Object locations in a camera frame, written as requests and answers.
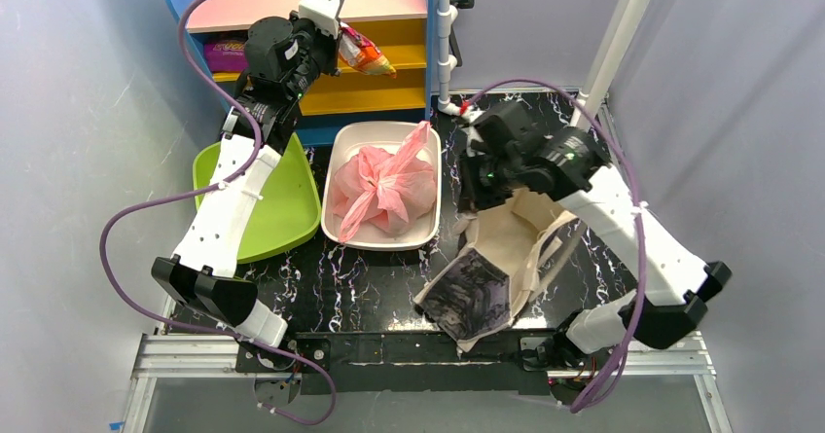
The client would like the orange Fox's candy bag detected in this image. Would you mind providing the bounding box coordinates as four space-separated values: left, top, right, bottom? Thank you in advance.
338 23 397 78

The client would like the beige canvas tote bag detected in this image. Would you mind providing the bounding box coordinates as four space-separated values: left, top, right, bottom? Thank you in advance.
413 189 586 352

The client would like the pink plastic grocery bag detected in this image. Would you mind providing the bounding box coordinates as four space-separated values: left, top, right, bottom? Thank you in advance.
331 121 442 245

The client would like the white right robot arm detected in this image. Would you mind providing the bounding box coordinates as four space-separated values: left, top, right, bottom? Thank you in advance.
462 100 732 354

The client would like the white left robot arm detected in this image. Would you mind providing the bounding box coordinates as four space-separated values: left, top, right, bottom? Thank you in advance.
151 15 339 347

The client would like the purple snack bag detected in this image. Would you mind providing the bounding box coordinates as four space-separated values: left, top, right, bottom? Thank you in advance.
203 36 247 73

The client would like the white rectangular tray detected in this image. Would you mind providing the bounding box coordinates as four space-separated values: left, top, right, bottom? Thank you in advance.
321 121 441 252

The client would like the green plastic tray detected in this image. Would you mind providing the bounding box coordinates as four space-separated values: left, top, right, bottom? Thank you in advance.
173 134 321 271

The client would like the white pvc pipe stand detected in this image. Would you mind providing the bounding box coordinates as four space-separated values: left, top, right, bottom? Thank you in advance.
435 0 475 116

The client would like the white camera pole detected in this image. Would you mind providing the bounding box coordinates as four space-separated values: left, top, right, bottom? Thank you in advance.
570 0 651 128

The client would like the aluminium base frame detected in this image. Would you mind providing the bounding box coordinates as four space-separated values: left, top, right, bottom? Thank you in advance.
122 85 734 433

